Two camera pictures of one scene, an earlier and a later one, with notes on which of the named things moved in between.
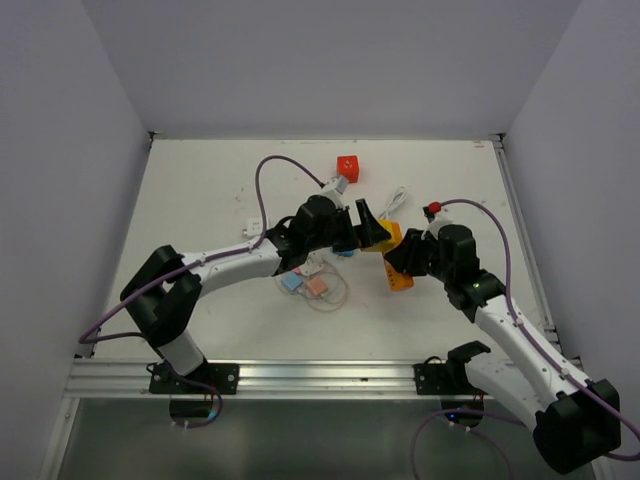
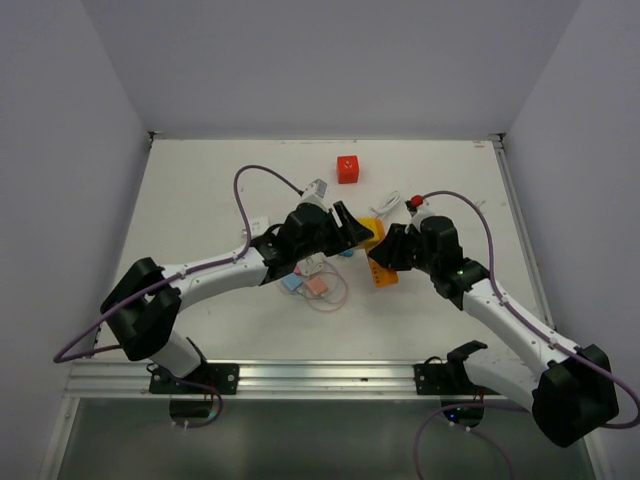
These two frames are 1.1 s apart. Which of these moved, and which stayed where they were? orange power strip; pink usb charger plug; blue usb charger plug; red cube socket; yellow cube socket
Moved: yellow cube socket; orange power strip
Stayed: pink usb charger plug; blue usb charger plug; red cube socket
